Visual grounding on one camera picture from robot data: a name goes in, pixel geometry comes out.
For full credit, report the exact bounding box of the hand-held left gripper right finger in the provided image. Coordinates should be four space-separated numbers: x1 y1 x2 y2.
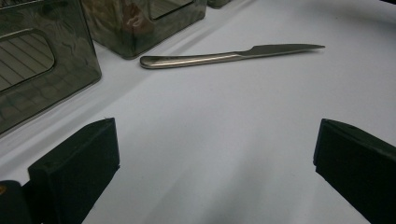
313 119 396 224

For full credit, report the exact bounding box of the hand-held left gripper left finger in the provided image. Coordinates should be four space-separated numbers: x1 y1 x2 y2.
27 117 120 224

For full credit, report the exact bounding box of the smoky plastic bin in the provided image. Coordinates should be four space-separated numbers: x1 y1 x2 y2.
0 0 103 135
206 0 233 9
79 0 208 60

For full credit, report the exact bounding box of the steel table knife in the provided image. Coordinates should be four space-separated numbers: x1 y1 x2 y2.
139 43 326 70

